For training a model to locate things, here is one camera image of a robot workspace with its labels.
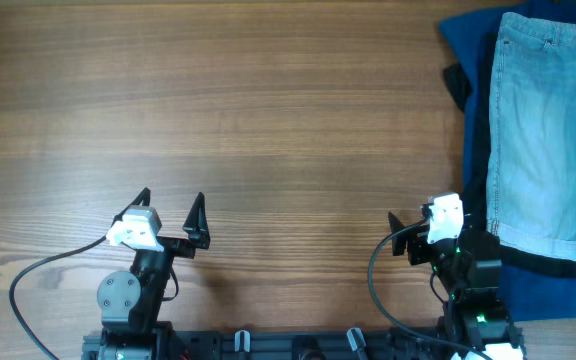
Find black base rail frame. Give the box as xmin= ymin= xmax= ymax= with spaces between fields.
xmin=81 ymin=327 xmax=526 ymax=360

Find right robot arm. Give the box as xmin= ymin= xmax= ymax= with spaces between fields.
xmin=387 ymin=225 xmax=526 ymax=359

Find blue cloth garment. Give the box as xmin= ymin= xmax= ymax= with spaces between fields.
xmin=439 ymin=1 xmax=576 ymax=321

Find right black cable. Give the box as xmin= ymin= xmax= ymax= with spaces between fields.
xmin=367 ymin=217 xmax=494 ymax=360

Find light blue denim shorts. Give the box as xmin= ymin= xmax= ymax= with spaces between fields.
xmin=486 ymin=12 xmax=576 ymax=263

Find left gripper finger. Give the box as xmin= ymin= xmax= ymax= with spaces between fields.
xmin=182 ymin=192 xmax=211 ymax=250
xmin=112 ymin=187 xmax=151 ymax=224

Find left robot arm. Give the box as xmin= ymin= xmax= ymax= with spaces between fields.
xmin=81 ymin=188 xmax=211 ymax=360

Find black cloth garment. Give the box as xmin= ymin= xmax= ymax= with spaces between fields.
xmin=443 ymin=34 xmax=576 ymax=288

